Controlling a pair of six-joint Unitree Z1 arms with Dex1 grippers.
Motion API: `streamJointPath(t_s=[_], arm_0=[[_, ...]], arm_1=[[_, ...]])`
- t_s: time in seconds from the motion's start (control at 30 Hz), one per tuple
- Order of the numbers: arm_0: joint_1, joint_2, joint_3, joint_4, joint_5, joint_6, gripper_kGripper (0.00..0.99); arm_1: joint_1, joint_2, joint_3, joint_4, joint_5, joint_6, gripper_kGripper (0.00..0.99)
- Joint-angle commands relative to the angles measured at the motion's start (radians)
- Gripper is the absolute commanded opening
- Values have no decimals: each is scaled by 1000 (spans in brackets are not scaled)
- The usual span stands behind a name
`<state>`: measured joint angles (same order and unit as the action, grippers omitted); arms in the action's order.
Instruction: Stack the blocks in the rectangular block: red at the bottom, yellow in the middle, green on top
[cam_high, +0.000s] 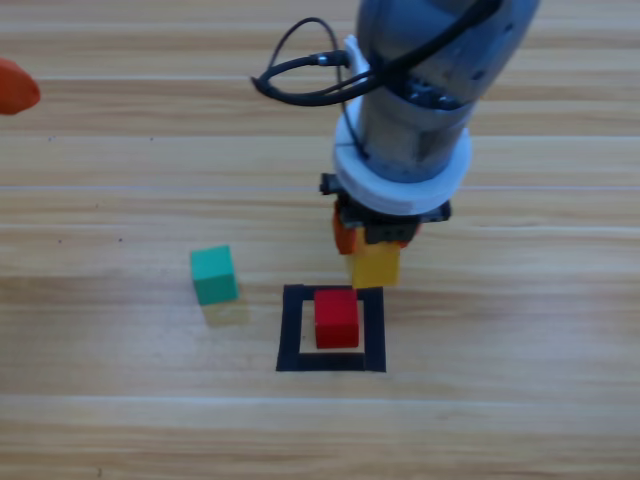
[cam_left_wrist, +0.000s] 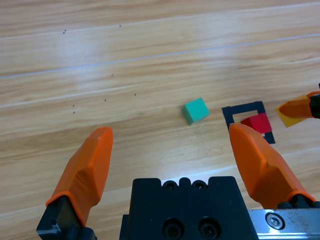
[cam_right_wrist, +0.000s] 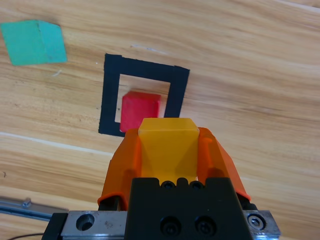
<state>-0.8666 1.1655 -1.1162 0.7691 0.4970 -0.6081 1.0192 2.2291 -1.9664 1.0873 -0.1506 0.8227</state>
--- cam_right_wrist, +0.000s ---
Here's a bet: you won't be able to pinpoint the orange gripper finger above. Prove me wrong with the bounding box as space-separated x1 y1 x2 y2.
195 126 259 213
96 129 143 213

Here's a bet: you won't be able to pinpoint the yellow wooden cube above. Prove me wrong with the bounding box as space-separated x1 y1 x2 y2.
137 117 200 182

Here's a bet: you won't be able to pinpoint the red wooden cube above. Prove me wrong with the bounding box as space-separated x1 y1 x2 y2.
119 91 161 133

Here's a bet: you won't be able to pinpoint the green wooden cube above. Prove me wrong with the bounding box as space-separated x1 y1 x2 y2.
0 19 68 67

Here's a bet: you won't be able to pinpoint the black tape square outline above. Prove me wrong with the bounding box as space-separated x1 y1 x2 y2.
98 52 190 138

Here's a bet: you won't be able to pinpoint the thin black cable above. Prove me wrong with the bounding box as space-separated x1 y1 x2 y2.
11 232 48 240

